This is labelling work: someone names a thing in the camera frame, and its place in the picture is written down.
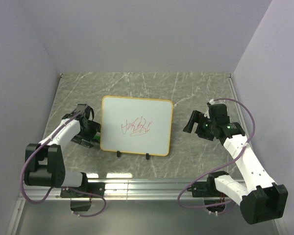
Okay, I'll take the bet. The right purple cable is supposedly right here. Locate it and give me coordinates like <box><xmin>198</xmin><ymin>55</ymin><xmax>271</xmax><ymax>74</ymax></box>
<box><xmin>177</xmin><ymin>98</ymin><xmax>257</xmax><ymax>217</ymax></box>

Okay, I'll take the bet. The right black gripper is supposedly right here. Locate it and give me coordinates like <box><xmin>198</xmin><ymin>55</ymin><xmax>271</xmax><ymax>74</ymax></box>
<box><xmin>183</xmin><ymin>110</ymin><xmax>217</xmax><ymax>141</ymax></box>

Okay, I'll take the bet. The wire whiteboard stand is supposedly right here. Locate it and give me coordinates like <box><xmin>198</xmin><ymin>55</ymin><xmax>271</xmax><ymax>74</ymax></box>
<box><xmin>116</xmin><ymin>151</ymin><xmax>151</xmax><ymax>160</ymax></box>

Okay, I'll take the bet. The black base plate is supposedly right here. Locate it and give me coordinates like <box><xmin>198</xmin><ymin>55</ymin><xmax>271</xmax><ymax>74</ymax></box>
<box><xmin>60</xmin><ymin>182</ymin><xmax>107</xmax><ymax>217</ymax></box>
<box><xmin>187</xmin><ymin>182</ymin><xmax>226</xmax><ymax>205</ymax></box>

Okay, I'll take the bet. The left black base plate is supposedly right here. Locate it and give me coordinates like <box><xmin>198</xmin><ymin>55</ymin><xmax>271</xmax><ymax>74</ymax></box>
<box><xmin>60</xmin><ymin>182</ymin><xmax>107</xmax><ymax>217</ymax></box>

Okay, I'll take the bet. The yellow framed whiteboard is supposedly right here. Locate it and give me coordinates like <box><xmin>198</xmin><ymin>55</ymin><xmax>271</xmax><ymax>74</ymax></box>
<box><xmin>100</xmin><ymin>95</ymin><xmax>173</xmax><ymax>157</ymax></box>

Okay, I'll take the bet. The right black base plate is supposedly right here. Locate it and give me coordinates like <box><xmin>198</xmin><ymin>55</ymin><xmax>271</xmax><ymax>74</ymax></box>
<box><xmin>187</xmin><ymin>182</ymin><xmax>226</xmax><ymax>205</ymax></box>

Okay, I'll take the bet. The green whiteboard eraser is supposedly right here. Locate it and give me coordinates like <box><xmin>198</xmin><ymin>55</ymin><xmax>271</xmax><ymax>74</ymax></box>
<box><xmin>93</xmin><ymin>136</ymin><xmax>100</xmax><ymax>142</ymax></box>

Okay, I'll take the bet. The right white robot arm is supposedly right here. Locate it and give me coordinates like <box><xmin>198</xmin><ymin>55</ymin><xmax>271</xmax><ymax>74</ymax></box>
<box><xmin>183</xmin><ymin>103</ymin><xmax>288</xmax><ymax>225</ymax></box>

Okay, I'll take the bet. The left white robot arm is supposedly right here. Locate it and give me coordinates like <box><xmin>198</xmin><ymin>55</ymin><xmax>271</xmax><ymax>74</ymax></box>
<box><xmin>21</xmin><ymin>104</ymin><xmax>101</xmax><ymax>197</ymax></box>

